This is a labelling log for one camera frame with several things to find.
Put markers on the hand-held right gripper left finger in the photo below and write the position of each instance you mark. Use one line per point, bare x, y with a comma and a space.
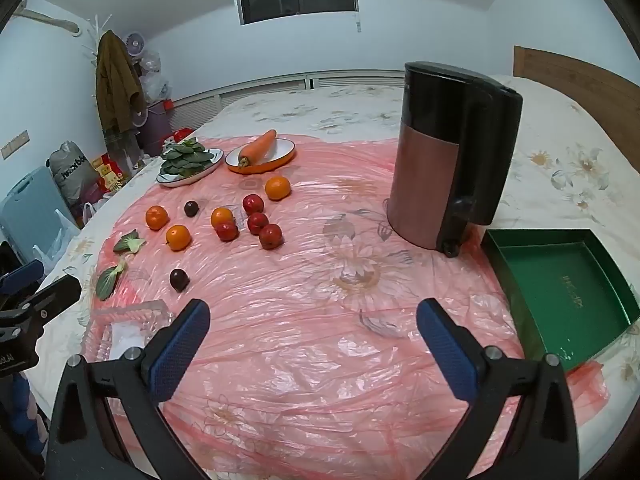
182, 345

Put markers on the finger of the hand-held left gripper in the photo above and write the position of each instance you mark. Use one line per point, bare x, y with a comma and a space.
55, 291
22, 274

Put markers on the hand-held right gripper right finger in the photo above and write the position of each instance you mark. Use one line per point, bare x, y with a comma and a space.
447, 355

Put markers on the dark purple plum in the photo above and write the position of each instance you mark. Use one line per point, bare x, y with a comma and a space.
191, 208
179, 279

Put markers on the orange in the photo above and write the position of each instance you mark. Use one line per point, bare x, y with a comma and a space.
222, 216
178, 237
157, 217
277, 187

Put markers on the green box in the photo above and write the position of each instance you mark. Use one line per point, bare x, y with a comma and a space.
560, 300

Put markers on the person's left hand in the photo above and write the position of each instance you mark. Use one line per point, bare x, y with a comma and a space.
22, 405

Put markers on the white plastic bag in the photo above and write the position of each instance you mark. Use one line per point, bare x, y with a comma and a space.
60, 237

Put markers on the bok choy piece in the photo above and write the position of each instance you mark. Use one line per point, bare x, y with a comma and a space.
129, 243
109, 280

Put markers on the clear plastic container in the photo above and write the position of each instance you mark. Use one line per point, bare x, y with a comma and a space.
125, 332

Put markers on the grey printed bag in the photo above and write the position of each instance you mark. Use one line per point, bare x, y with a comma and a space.
72, 170

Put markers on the pink plastic sheet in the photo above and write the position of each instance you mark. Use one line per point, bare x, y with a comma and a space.
300, 335

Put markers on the red and yellow box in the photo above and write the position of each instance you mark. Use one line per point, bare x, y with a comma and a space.
107, 172

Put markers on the black and copper appliance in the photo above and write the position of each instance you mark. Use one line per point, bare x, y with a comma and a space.
425, 175

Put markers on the pile of green leaves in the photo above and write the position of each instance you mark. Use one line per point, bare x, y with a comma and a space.
185, 160

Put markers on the purple bin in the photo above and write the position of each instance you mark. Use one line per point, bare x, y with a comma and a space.
155, 130

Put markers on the patterned white plate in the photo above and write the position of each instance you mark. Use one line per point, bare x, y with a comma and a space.
216, 156

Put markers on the round white fan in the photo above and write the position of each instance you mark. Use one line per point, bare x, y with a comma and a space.
139, 117

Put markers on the red plastic bag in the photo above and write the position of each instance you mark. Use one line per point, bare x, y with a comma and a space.
181, 135

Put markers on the brown coat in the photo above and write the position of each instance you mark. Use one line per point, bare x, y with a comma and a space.
115, 85

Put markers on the carrot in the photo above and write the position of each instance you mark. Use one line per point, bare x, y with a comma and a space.
257, 147

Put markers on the orange rimmed white plate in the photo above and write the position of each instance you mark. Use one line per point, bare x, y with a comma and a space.
280, 150

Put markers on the clear plastic bags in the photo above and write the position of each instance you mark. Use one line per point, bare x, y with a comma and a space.
155, 77

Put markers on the white coat rack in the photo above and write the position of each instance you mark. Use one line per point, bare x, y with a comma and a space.
95, 27

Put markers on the small white fan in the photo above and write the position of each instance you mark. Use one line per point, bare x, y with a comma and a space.
135, 42

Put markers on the wooden headboard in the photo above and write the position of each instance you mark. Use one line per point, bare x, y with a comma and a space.
575, 75

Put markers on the wall switch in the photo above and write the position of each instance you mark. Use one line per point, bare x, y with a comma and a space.
15, 145

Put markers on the white wall pipe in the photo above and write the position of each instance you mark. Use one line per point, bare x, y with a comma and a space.
50, 21

